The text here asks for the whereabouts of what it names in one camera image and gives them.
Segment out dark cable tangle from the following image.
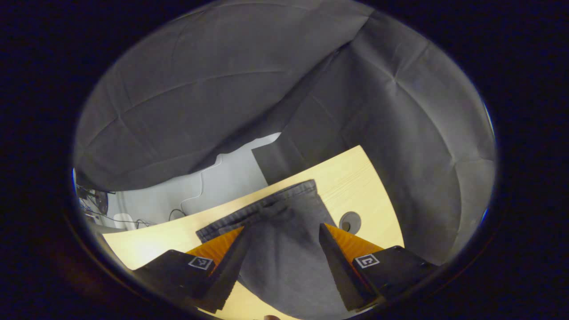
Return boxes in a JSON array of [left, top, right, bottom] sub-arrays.
[[75, 183, 116, 218]]

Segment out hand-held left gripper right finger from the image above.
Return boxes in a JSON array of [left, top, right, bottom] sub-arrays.
[[317, 223, 440, 312]]

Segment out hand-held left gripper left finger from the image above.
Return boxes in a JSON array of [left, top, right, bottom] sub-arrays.
[[132, 226, 253, 314]]

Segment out dark grey jeans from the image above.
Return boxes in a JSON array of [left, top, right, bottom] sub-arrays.
[[196, 179, 356, 320]]

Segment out black backdrop cloth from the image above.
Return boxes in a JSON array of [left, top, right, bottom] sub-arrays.
[[73, 0, 496, 266]]

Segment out round table cable grommet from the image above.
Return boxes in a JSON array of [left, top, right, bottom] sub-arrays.
[[339, 211, 362, 234]]

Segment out thin white cable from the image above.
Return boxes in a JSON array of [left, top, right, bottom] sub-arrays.
[[169, 155, 223, 221]]

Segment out small white device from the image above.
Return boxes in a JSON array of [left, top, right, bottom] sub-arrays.
[[113, 213, 135, 230]]

